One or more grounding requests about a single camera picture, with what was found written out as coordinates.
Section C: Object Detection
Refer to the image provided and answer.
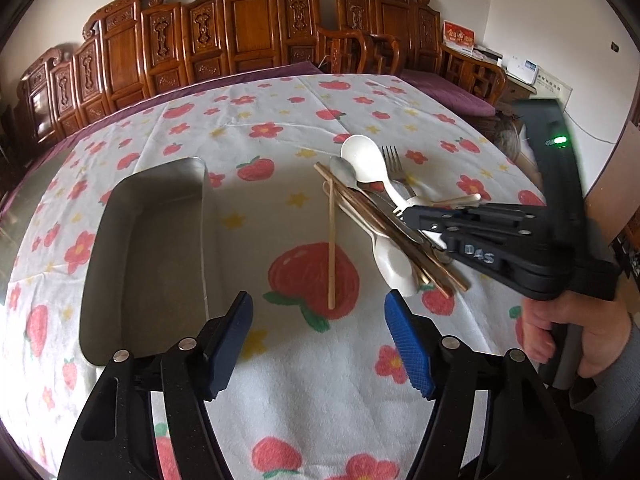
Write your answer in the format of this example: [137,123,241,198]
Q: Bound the brown chopstick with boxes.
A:
[314,162,454,298]
[337,184,469,298]

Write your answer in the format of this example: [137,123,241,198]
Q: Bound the cream plastic spoon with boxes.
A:
[322,181,420,298]

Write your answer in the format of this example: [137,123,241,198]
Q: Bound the long carved wooden sofa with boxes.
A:
[14,0,369,149]

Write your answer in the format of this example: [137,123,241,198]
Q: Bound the metal rectangular tray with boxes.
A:
[79,157,226,366]

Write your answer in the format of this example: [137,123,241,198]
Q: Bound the light wooden chopstick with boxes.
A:
[326,180,336,311]

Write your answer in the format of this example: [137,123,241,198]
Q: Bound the white router box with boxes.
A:
[506,55,539,86]

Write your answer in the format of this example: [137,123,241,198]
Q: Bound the purple armchair cushion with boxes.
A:
[399,70,496,117]

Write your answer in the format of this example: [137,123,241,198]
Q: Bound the person's right hand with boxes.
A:
[519,288,634,380]

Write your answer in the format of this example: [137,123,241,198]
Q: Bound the white plastic soup spoon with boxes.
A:
[341,134,408,216]

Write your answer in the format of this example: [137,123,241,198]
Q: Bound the floral strawberry tablecloth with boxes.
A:
[1,75,542,479]

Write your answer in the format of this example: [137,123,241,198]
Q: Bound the carved wooden armchair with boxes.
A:
[336,0,506,108]

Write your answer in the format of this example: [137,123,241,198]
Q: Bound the wooden side table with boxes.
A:
[496,73,537,113]

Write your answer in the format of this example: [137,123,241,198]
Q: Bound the red card stand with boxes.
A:
[442,20,475,55]

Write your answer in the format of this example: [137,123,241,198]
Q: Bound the metal fork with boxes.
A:
[381,146,416,197]

